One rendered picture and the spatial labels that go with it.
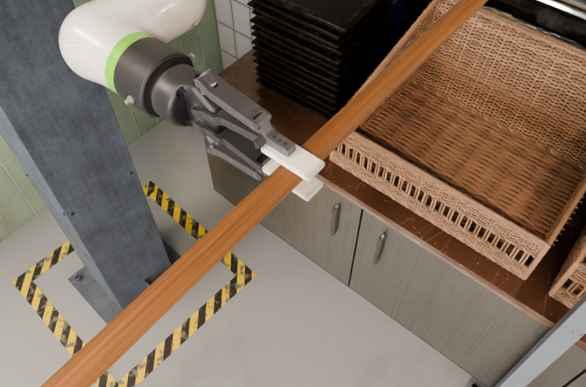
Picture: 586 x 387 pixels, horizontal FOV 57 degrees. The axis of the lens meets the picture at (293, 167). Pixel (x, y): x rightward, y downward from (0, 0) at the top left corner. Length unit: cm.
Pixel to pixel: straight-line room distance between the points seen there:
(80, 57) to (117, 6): 8
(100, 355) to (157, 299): 7
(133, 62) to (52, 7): 40
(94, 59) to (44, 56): 37
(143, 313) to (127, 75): 31
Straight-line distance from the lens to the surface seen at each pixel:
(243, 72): 166
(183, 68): 69
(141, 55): 71
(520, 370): 143
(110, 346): 53
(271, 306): 184
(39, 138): 121
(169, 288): 54
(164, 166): 220
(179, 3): 81
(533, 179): 150
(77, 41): 77
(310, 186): 62
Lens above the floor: 168
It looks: 52 degrees down
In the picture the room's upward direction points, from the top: straight up
